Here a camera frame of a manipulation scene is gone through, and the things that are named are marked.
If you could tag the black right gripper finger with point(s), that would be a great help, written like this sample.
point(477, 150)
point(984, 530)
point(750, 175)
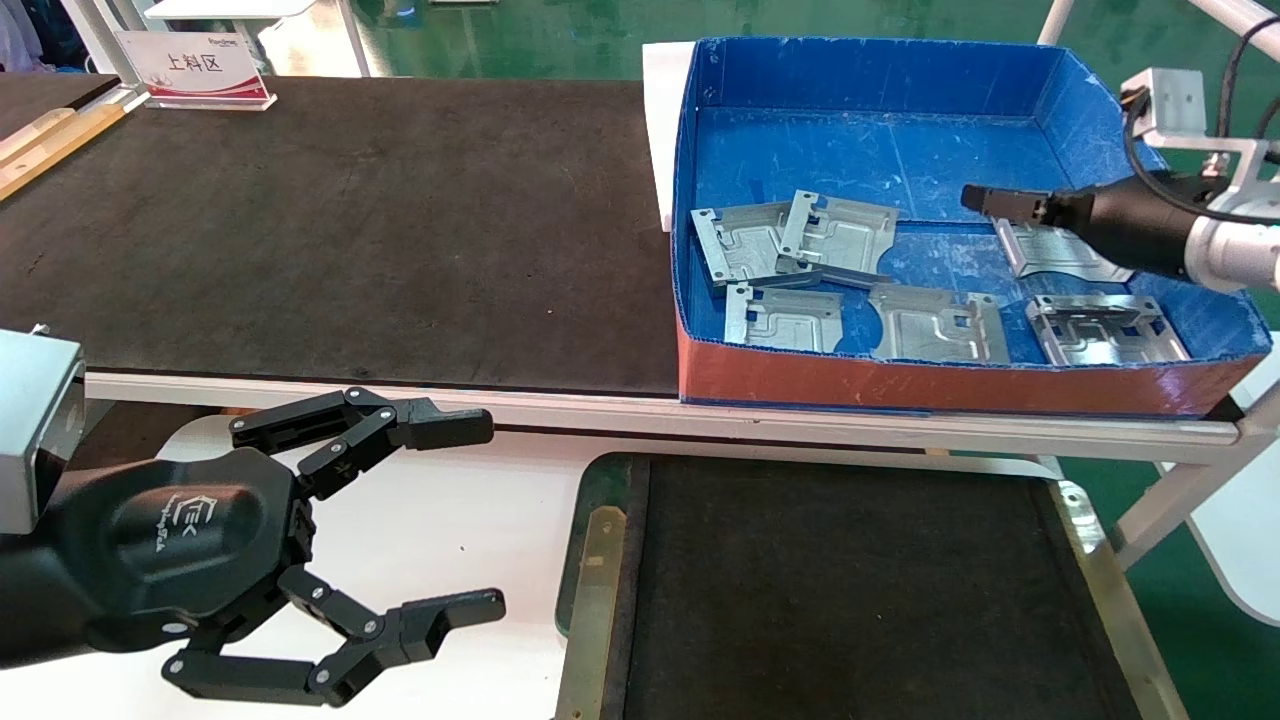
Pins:
point(1005, 202)

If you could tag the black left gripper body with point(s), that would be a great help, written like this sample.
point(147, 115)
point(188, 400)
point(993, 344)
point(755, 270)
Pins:
point(190, 540)

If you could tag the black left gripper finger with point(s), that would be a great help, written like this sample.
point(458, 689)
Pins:
point(400, 630)
point(420, 425)

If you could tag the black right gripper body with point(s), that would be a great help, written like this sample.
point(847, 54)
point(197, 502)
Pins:
point(1130, 225)

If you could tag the stamped metal bracket part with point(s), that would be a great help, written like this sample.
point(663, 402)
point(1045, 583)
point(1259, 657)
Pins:
point(785, 320)
point(1050, 255)
point(845, 240)
point(735, 245)
point(930, 325)
point(1100, 335)

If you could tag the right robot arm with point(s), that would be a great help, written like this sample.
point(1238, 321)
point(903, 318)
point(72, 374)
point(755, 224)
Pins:
point(1235, 250)

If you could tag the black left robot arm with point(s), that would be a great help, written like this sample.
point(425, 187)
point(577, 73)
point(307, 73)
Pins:
point(30, 600)

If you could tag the black tray container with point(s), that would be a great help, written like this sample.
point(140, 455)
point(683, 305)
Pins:
point(850, 590)

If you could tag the blue corrugated plastic box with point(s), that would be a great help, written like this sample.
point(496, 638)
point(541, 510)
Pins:
point(900, 150)

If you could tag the black table mat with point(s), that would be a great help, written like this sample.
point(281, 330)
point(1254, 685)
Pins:
point(350, 230)

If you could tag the wooden strip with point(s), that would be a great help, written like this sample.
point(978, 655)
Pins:
point(60, 150)

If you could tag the white red sign card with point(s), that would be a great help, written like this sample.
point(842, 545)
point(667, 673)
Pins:
point(195, 65)

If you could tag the pale beige strip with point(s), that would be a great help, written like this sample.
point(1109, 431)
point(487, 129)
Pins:
point(35, 130)

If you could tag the white aluminium table frame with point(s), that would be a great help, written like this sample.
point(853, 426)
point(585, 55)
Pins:
point(500, 405)

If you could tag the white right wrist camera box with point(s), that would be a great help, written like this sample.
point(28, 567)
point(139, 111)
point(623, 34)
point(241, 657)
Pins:
point(1180, 105)

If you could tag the white frame tube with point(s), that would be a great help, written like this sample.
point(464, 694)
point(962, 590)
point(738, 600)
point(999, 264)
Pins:
point(1055, 20)
point(1240, 20)

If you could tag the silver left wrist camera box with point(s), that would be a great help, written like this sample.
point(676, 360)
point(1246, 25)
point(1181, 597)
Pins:
point(30, 430)

